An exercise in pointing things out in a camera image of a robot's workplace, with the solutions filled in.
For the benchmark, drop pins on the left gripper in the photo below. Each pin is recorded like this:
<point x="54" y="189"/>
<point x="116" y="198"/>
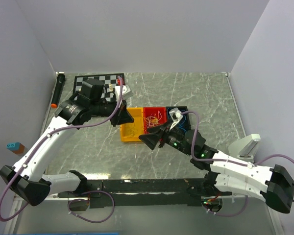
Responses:
<point x="122" y="115"/>

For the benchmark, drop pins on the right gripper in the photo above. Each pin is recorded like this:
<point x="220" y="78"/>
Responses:
<point x="151" y="139"/>

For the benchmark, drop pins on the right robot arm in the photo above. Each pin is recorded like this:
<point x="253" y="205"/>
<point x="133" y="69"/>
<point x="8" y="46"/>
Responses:
<point x="272" y="185"/>

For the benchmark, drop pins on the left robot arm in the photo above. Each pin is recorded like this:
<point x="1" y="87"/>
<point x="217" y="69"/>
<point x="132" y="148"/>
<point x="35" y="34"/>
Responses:
<point x="26" y="177"/>

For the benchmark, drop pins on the yellow plastic bin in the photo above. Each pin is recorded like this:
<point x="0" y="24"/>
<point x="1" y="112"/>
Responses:
<point x="130" y="132"/>

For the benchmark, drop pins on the red plastic bin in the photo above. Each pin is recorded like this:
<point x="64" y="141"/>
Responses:
<point x="153" y="116"/>

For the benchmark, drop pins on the cream chess piece right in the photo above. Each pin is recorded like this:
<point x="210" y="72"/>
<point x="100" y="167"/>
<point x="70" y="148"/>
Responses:
<point x="110" y="87"/>

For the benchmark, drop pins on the black plastic bin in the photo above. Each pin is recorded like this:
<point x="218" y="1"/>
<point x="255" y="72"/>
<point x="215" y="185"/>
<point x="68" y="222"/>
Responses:
<point x="184" y="125"/>

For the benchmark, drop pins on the black white chessboard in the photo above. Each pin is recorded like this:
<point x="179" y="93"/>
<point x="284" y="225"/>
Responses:
<point x="105" y="78"/>

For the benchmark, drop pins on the black marker orange cap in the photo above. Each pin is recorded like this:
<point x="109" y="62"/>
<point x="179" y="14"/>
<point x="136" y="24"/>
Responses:
<point x="60" y="82"/>

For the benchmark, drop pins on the toy brick structure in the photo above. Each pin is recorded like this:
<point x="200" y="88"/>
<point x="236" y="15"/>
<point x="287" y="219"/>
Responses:
<point x="16" y="147"/>

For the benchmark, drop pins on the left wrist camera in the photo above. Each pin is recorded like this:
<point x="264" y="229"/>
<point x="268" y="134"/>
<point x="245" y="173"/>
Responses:
<point x="125" y="91"/>

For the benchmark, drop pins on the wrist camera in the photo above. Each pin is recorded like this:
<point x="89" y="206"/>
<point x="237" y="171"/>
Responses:
<point x="176" y="116"/>
<point x="125" y="91"/>

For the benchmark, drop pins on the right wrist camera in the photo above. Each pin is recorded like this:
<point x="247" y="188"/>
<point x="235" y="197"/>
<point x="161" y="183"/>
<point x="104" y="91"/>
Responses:
<point x="176" y="116"/>

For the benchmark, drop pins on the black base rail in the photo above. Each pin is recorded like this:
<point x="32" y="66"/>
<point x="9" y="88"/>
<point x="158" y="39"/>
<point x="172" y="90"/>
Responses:
<point x="147" y="192"/>

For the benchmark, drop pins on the grey white wall bracket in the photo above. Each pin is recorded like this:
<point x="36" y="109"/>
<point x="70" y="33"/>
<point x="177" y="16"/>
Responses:
<point x="246" y="148"/>

